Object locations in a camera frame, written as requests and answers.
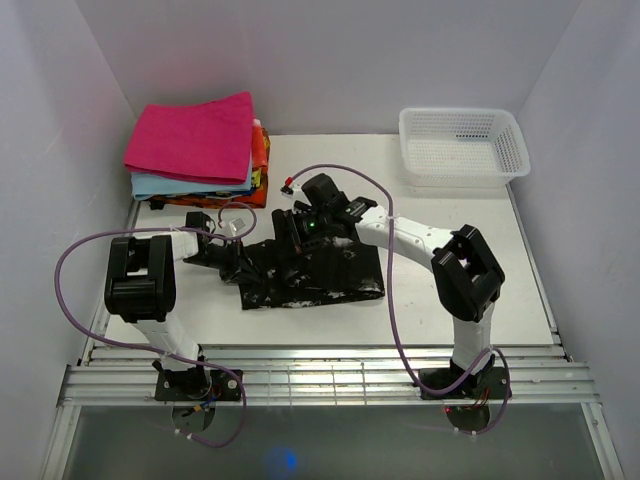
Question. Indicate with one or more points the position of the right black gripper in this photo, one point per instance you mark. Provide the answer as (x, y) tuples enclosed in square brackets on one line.
[(292, 241)]

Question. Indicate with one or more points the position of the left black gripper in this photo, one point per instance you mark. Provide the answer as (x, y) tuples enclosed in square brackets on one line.
[(239, 271)]

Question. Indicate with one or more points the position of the black white patterned trousers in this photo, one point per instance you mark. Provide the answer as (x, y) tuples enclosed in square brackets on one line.
[(341, 271)]

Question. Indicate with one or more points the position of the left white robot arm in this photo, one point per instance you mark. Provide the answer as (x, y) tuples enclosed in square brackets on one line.
[(141, 289)]

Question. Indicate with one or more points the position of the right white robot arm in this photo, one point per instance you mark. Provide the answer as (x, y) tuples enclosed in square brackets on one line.
[(467, 275)]

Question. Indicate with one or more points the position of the folded orange patterned cloth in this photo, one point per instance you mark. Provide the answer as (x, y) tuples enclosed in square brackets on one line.
[(255, 196)]

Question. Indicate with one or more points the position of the folded pink cloth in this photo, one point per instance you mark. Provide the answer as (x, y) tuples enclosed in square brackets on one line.
[(207, 143)]

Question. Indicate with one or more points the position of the folded light blue cloth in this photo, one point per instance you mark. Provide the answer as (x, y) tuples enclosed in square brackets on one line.
[(145, 186)]

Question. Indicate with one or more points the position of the white plastic basket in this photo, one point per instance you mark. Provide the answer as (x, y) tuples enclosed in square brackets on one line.
[(462, 147)]

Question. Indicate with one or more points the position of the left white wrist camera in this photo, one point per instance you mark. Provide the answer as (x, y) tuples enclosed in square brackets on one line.
[(236, 226)]

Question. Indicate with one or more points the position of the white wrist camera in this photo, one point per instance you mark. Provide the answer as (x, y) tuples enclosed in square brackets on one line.
[(292, 191), (236, 226)]

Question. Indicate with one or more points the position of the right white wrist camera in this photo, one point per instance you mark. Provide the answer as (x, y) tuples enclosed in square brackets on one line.
[(292, 191)]

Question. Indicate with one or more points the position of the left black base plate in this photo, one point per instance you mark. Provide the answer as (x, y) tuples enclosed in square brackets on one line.
[(197, 384)]

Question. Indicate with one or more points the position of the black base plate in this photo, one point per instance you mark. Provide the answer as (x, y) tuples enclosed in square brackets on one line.
[(197, 384), (490, 384)]

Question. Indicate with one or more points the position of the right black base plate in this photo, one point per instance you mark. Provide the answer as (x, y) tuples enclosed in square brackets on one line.
[(490, 384)]

